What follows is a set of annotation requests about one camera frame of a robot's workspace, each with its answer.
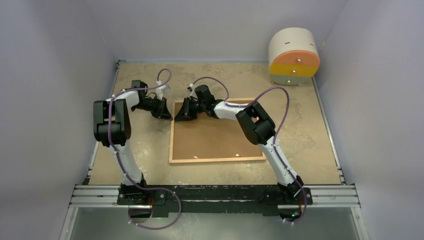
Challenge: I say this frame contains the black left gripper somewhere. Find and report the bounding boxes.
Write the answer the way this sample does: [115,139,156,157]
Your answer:
[132,95,172,121]

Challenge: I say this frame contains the round white drawer cabinet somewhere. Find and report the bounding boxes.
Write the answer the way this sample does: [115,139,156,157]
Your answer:
[268,27,321,86]

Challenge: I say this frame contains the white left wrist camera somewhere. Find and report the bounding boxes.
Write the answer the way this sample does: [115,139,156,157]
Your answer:
[155,80,171,100]

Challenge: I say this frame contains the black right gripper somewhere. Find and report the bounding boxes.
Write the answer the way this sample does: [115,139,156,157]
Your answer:
[174,97,206,123]

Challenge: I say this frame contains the light wooden picture frame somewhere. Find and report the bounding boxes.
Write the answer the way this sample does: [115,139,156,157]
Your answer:
[168,97,267,165]

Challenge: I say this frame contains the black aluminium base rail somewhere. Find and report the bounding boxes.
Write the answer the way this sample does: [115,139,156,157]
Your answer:
[70,185,360,218]

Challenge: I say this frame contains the brown cardboard backing board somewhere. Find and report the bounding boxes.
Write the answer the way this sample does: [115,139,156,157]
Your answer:
[172,101,263,160]

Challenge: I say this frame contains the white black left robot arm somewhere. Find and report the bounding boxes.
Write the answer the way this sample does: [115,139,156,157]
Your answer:
[93,80,173,205]

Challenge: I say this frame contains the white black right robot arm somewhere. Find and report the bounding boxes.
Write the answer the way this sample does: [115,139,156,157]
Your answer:
[174,84,306,204]

